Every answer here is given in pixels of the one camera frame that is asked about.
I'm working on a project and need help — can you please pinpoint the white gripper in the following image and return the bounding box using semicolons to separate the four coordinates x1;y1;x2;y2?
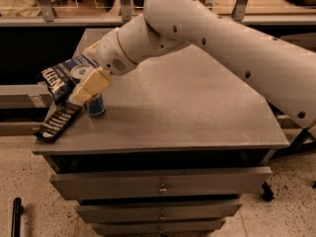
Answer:
69;28;137;105

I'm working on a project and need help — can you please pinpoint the red bull can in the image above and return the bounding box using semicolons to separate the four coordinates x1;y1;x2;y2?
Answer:
70;64;106;118

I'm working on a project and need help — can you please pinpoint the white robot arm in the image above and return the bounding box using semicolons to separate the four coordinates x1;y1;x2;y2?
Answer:
70;0;316;134

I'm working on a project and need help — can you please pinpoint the blue chip bag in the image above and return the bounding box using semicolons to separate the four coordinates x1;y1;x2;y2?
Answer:
41;55;99;102

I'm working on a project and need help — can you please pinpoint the black snack bar wrapper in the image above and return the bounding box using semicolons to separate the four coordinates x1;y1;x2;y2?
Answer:
35;103;82;142

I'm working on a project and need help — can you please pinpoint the top grey drawer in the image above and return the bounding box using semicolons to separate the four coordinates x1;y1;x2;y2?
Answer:
50;167;272;200

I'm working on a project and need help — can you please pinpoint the grey drawer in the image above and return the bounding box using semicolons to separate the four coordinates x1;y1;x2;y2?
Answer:
50;167;272;200
77;199;242;223
92;218;226;236

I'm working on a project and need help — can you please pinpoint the grey drawer cabinet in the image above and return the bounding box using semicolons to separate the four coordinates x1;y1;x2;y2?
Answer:
32;28;290;237

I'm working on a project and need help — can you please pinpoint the middle grey drawer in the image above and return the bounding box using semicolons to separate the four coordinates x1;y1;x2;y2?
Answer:
77;199;242;223

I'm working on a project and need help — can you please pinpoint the bottom grey drawer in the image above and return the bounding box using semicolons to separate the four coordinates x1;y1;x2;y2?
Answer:
92;218;226;236

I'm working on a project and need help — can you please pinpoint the black cabinet caster wheel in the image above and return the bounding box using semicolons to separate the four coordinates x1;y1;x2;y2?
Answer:
262;182;274;201

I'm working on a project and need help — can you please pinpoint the black stand leg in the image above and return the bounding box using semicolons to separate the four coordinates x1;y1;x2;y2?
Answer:
273;129;316;159

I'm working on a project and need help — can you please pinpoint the grey horizontal rail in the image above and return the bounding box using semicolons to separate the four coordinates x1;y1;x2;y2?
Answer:
0;14;316;27

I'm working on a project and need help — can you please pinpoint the middle grey railing bracket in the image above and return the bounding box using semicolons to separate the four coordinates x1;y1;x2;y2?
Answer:
119;0;131;22

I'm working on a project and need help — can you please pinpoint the grey railing bracket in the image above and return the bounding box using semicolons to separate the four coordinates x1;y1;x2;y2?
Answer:
232;0;248;22
119;0;131;22
38;0;56;22

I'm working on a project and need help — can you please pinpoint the left grey railing bracket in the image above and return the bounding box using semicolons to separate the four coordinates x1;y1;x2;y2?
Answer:
38;0;56;22

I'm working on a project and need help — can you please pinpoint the black floor post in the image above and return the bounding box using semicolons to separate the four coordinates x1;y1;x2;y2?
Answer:
11;197;24;237

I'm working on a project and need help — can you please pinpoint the right grey railing bracket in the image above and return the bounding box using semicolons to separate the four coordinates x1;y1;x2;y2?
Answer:
232;0;248;22

